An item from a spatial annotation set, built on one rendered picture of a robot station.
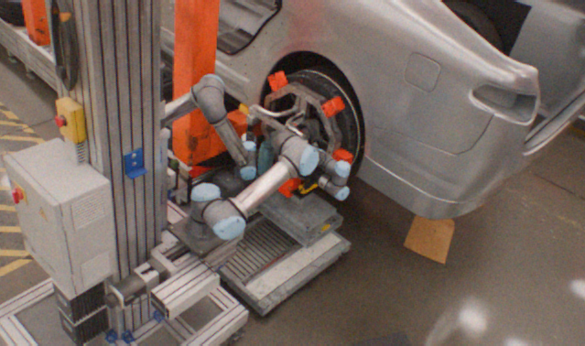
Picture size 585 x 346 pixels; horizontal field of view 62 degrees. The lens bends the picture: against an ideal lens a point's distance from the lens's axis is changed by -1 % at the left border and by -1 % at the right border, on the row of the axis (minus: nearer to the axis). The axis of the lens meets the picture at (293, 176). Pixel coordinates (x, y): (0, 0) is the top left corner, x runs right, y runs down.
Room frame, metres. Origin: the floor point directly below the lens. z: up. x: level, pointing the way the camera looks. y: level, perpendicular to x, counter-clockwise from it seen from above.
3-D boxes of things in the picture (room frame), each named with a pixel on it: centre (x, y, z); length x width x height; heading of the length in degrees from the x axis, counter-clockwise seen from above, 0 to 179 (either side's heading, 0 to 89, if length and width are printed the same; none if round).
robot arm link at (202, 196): (1.53, 0.33, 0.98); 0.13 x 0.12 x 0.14; 48
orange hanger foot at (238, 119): (2.69, 0.45, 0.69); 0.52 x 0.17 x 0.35; 144
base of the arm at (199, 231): (1.53, 0.34, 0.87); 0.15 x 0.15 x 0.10
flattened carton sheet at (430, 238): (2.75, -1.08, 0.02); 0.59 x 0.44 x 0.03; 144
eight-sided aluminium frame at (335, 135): (2.42, 0.02, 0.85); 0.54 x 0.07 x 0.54; 54
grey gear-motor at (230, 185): (2.53, 0.32, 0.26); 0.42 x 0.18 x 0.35; 144
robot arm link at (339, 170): (1.97, -0.21, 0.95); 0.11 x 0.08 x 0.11; 48
